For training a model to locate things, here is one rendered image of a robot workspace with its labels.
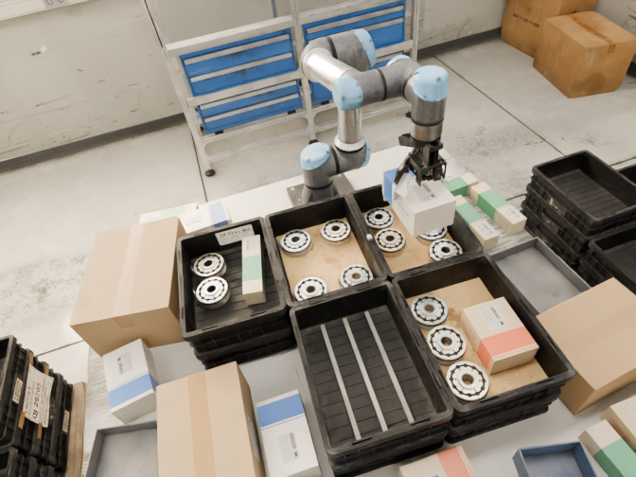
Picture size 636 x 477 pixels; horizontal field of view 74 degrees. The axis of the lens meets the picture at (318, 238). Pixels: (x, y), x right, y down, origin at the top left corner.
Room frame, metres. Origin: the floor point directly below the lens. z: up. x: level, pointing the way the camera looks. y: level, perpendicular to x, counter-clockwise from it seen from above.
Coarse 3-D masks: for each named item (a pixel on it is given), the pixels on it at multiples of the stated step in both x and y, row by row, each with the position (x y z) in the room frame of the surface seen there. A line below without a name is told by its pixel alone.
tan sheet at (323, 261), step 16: (320, 224) 1.09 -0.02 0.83; (320, 240) 1.01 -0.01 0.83; (352, 240) 0.98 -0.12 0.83; (288, 256) 0.96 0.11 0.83; (304, 256) 0.95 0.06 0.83; (320, 256) 0.94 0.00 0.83; (336, 256) 0.93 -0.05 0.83; (352, 256) 0.91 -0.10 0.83; (288, 272) 0.90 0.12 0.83; (304, 272) 0.88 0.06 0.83; (320, 272) 0.87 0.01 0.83; (336, 272) 0.86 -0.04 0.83; (336, 288) 0.80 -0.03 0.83
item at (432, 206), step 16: (384, 176) 0.94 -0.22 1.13; (384, 192) 0.94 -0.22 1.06; (416, 192) 0.84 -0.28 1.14; (432, 192) 0.83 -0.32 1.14; (448, 192) 0.82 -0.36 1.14; (400, 208) 0.84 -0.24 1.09; (416, 208) 0.78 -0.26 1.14; (432, 208) 0.77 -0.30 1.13; (448, 208) 0.78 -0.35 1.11; (416, 224) 0.76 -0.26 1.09; (432, 224) 0.77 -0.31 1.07; (448, 224) 0.78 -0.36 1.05
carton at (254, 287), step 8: (248, 240) 1.01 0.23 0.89; (256, 240) 1.00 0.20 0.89; (248, 248) 0.97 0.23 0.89; (256, 248) 0.97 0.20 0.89; (248, 256) 0.94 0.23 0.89; (256, 256) 0.93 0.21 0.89; (248, 264) 0.90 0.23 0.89; (256, 264) 0.90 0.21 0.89; (248, 272) 0.87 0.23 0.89; (256, 272) 0.87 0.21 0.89; (264, 272) 0.91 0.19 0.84; (248, 280) 0.84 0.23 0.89; (256, 280) 0.83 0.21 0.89; (264, 280) 0.86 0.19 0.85; (248, 288) 0.81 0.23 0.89; (256, 288) 0.80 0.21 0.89; (264, 288) 0.83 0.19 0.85; (248, 296) 0.79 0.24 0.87; (256, 296) 0.79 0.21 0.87; (264, 296) 0.79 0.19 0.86; (248, 304) 0.79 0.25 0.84
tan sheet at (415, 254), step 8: (392, 208) 1.11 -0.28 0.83; (400, 224) 1.02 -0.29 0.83; (408, 232) 0.98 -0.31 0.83; (408, 240) 0.94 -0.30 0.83; (416, 240) 0.94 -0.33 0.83; (408, 248) 0.91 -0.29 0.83; (416, 248) 0.90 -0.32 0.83; (424, 248) 0.90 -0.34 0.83; (384, 256) 0.89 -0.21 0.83; (400, 256) 0.88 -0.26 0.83; (408, 256) 0.87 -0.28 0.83; (416, 256) 0.87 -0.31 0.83; (424, 256) 0.86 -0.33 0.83; (392, 264) 0.85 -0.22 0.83; (400, 264) 0.85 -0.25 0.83; (408, 264) 0.84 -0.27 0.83; (416, 264) 0.84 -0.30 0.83; (392, 272) 0.82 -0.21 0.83
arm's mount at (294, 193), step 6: (342, 174) 1.47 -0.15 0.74; (336, 180) 1.43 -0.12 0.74; (342, 180) 1.43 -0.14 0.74; (294, 186) 1.43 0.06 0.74; (300, 186) 1.42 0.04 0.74; (336, 186) 1.38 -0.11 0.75; (342, 186) 1.38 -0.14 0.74; (348, 186) 1.37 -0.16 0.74; (288, 192) 1.40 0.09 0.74; (294, 192) 1.39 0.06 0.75; (300, 192) 1.38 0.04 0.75; (342, 192) 1.33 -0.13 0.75; (348, 192) 1.33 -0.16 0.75; (294, 198) 1.35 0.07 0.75; (300, 198) 1.34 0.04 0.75; (294, 204) 1.31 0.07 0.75; (300, 204) 1.30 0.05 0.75
